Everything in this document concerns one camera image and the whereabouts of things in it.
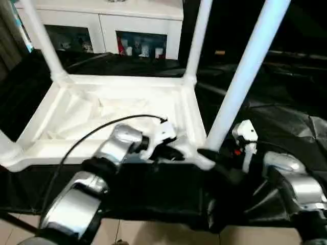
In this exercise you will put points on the white plastic table top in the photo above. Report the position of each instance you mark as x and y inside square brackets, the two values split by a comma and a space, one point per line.
[102, 107]

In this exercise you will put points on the white plastic table leg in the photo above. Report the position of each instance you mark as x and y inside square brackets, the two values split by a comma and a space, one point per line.
[9, 150]
[245, 71]
[198, 38]
[46, 38]

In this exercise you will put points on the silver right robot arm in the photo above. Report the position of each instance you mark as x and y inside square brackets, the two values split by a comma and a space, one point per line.
[293, 178]

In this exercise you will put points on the black work mat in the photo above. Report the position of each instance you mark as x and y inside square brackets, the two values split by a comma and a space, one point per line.
[281, 114]

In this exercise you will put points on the white cup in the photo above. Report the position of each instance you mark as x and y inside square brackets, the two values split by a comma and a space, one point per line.
[159, 53]

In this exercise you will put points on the white tub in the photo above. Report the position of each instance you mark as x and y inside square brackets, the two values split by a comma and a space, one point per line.
[144, 51]

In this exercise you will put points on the small gold object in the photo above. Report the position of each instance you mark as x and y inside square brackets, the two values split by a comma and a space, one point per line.
[219, 52]

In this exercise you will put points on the white jar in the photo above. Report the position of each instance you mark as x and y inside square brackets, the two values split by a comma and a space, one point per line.
[129, 51]

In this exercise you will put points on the red package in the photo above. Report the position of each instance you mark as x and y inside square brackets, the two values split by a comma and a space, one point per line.
[121, 47]

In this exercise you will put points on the dark long rod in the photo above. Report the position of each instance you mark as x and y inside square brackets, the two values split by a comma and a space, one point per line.
[296, 55]

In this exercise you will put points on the white glass door cabinet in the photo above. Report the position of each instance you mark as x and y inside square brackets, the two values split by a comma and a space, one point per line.
[110, 23]

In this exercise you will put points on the small silver object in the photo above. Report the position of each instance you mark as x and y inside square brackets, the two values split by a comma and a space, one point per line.
[116, 1]

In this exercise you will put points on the dark grey robot torso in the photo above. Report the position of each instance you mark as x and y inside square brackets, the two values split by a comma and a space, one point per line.
[33, 242]

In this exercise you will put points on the white blue patterned roll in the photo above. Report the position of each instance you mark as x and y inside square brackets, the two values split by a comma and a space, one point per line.
[24, 33]

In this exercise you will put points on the beige curtain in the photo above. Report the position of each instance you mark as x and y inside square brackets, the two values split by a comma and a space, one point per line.
[10, 43]

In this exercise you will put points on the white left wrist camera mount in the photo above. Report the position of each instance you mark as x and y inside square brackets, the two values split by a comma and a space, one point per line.
[163, 132]

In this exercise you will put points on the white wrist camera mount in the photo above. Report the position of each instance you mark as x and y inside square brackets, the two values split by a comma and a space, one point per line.
[163, 132]
[246, 137]

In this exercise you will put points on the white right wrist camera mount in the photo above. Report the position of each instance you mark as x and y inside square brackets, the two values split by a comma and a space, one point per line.
[246, 137]

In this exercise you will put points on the black metal table frame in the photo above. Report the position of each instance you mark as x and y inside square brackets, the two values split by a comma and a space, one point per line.
[18, 222]

